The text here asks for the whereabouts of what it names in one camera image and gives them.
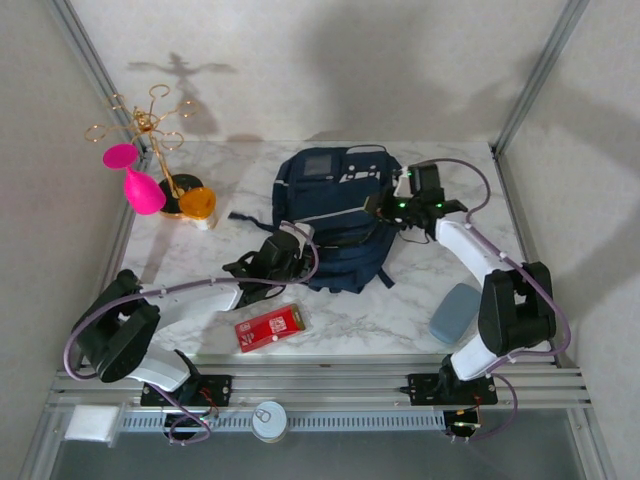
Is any navy blue backpack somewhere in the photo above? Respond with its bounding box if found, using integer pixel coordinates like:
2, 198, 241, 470
228, 144, 404, 295

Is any red box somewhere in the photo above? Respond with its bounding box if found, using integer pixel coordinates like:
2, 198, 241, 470
233, 302, 314, 355

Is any orange cup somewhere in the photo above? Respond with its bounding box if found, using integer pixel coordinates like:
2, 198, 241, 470
178, 186, 218, 222

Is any blue-grey case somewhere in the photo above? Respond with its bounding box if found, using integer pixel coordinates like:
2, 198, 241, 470
430, 283, 482, 346

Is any tin can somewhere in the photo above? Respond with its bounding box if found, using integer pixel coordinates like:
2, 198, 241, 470
251, 400, 289, 444

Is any pink goblet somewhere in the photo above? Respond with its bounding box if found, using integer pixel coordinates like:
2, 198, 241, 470
103, 143, 168, 217

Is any white foam block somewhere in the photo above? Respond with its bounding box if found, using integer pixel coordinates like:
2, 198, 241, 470
63, 405, 121, 444

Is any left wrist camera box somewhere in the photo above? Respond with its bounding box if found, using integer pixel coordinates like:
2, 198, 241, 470
262, 222, 315, 272

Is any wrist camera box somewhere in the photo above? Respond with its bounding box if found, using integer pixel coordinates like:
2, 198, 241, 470
262, 222, 315, 272
397, 163, 445, 200

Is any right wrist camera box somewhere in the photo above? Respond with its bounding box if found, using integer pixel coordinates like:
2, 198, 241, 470
397, 163, 445, 200

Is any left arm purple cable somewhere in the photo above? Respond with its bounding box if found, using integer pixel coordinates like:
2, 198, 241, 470
63, 222, 321, 446

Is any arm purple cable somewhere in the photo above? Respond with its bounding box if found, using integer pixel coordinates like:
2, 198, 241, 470
407, 158, 572, 444
63, 222, 321, 446

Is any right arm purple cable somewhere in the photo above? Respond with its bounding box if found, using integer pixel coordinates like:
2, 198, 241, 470
407, 158, 572, 444

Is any aluminium rail frame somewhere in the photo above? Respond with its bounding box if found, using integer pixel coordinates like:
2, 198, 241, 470
47, 367, 594, 412

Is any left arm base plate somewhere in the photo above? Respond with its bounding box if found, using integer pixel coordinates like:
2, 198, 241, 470
139, 374, 234, 407

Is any gold wire cup rack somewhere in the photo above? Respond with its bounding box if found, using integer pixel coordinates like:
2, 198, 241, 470
83, 84, 206, 219

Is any grey slotted cable duct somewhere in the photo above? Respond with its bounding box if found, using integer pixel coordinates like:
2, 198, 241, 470
119, 410, 446, 434

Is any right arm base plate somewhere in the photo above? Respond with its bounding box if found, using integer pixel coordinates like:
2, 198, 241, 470
407, 372, 499, 406

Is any aluminium frame post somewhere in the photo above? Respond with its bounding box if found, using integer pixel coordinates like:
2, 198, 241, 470
491, 0, 592, 156
42, 0, 154, 159

